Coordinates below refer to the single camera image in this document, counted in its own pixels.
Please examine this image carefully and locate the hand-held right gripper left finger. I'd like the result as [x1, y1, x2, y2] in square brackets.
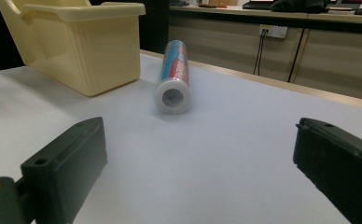
[20, 116, 108, 224]

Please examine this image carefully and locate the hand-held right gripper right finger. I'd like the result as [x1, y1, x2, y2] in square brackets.
[292, 117, 362, 224]

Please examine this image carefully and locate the cream plastic basket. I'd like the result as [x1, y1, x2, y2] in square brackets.
[0, 0, 146, 97]

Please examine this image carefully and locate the roll of plastic bags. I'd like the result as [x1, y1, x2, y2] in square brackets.
[153, 39, 192, 115]

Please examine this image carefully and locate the long beige counter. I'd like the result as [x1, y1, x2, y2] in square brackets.
[168, 4, 362, 104]

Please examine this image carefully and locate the dark bag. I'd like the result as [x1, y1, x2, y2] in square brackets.
[270, 0, 330, 14]

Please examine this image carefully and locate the black laptop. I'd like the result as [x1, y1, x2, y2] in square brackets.
[242, 0, 276, 10]

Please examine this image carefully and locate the black cable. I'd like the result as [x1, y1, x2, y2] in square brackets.
[287, 36, 306, 84]
[253, 29, 269, 77]

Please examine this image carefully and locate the white wall socket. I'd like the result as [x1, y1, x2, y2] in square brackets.
[258, 24, 288, 40]

